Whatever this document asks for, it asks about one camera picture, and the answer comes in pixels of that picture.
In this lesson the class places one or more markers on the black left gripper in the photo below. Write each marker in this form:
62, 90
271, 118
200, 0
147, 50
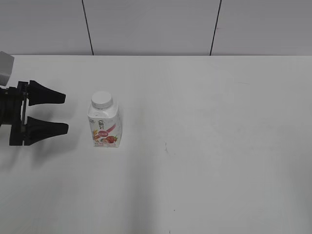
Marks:
13, 107

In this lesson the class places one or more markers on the white plastic bottle cap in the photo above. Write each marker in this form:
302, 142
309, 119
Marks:
102, 100

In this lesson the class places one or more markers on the white yili changqing yogurt bottle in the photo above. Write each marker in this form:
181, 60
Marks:
106, 126

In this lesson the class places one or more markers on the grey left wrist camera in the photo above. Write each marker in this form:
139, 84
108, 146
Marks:
6, 66

